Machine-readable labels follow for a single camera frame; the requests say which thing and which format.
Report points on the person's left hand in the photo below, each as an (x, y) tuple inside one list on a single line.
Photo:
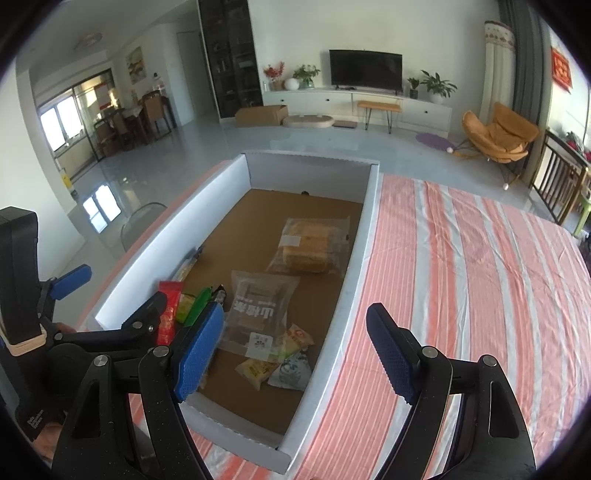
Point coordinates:
[(48, 443)]

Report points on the yellow snack packet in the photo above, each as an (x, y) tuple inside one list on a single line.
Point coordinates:
[(254, 369), (295, 339)]

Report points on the wooden bench with metal legs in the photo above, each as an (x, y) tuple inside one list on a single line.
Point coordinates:
[(378, 106)]

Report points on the white door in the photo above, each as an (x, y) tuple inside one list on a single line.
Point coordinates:
[(189, 78)]

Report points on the striped pink grey tablecloth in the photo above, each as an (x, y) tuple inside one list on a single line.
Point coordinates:
[(461, 277)]

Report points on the brown cardboard box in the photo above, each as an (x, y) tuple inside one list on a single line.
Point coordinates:
[(261, 116)]

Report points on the orange lounge chair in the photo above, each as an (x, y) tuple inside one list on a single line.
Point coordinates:
[(498, 136)]

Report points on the light green plastic stool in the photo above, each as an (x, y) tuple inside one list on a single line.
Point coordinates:
[(582, 212)]

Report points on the round ceiling light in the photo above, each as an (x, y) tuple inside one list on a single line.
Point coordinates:
[(89, 39)]

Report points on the dark green snack packet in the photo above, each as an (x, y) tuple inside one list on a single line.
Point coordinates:
[(201, 302)]

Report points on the wooden slatted crib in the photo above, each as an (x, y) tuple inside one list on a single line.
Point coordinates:
[(558, 180)]

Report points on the dark flat floor scale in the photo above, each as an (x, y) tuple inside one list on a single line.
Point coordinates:
[(345, 124)]

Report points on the dining table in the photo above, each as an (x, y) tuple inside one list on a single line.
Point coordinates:
[(129, 115)]

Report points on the white oval pet bed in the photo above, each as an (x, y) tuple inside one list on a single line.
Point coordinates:
[(307, 122)]

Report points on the framed wall painting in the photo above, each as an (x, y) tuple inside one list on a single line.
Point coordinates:
[(135, 64)]

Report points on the large potted green plant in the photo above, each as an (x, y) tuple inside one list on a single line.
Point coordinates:
[(436, 85)]

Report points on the red flowers in vase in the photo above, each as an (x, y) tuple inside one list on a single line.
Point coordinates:
[(274, 74)]

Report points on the red and green clutter pile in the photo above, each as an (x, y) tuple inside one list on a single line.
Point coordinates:
[(579, 145)]

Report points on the clear bread packet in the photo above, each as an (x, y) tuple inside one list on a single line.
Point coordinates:
[(307, 249)]

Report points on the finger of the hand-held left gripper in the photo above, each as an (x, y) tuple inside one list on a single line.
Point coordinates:
[(69, 281), (138, 323)]

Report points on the red snack packet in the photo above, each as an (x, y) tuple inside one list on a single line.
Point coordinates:
[(168, 309)]

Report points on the small potted green plant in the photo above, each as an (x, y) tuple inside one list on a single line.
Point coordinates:
[(413, 88)]

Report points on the round white vase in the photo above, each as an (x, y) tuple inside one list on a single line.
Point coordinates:
[(292, 84)]

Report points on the white cardboard box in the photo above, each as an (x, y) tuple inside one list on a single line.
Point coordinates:
[(355, 277)]

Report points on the light green snack packet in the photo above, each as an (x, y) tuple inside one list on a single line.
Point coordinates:
[(186, 307)]

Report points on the grey triangular snack packet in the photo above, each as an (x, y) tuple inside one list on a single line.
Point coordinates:
[(291, 371)]

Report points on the wooden dining chair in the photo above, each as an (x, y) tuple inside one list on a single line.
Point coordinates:
[(157, 113)]

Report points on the red wall hanging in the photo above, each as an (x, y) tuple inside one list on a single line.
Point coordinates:
[(561, 69)]

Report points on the covered standing air conditioner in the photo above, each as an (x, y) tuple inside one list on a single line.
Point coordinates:
[(497, 69)]

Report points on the yellow floor sign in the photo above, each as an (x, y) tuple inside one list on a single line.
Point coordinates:
[(67, 182)]

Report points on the black television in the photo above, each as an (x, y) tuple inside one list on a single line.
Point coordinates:
[(364, 68)]

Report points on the green plant in glass vase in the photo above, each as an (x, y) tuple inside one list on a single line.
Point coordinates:
[(305, 74)]

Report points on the clear printed snack packet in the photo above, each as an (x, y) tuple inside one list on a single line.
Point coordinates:
[(258, 304)]

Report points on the grey curtain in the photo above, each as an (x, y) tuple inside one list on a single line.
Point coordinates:
[(531, 60)]

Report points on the purple round mat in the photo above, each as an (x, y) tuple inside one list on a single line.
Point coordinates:
[(431, 141)]

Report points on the black display cabinet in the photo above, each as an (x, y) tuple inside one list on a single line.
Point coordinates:
[(231, 60)]

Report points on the glass balcony door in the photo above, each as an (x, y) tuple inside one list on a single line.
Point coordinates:
[(69, 120)]

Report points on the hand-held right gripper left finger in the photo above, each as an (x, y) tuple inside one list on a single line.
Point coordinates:
[(198, 355)]

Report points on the long clear snack packet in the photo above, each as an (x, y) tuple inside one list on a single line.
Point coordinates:
[(187, 267)]

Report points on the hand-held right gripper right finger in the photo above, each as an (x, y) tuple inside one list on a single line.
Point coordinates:
[(392, 355)]

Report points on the white television cabinet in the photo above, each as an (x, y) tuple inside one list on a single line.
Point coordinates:
[(323, 104)]

